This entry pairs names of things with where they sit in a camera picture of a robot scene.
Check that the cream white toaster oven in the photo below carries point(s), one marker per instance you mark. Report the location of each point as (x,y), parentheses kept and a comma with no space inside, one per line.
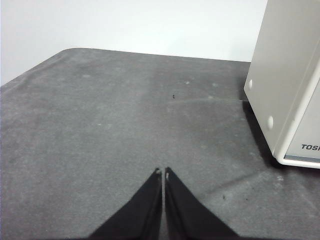
(275,62)

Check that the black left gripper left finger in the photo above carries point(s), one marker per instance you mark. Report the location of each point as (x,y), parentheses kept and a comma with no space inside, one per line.
(140,215)

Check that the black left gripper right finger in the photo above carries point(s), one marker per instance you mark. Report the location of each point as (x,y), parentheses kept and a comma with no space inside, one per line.
(185,215)

